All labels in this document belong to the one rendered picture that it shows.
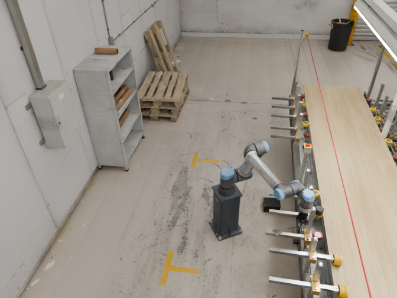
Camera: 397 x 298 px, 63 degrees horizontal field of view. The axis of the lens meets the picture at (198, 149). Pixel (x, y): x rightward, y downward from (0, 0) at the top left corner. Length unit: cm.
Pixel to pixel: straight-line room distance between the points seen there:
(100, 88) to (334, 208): 295
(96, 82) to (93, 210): 161
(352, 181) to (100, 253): 277
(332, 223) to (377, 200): 56
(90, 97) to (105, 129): 49
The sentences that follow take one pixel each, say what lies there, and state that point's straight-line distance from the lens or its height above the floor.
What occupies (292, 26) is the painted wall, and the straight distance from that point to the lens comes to 1023.
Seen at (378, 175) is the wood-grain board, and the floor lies 90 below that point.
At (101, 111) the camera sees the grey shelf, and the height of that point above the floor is 99.
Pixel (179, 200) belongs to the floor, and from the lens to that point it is 431.
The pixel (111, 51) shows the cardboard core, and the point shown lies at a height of 160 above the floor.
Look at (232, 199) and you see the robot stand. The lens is 351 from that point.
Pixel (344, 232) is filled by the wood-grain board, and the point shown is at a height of 90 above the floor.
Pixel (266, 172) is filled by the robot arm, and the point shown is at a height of 136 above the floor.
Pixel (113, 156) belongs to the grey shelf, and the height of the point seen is 25.
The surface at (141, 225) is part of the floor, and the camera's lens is 409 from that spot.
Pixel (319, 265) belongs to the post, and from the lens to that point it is 240.
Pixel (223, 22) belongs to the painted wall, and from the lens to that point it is 1018.
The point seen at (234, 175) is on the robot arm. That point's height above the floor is 85.
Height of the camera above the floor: 305
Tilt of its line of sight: 36 degrees down
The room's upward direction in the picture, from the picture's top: 2 degrees counter-clockwise
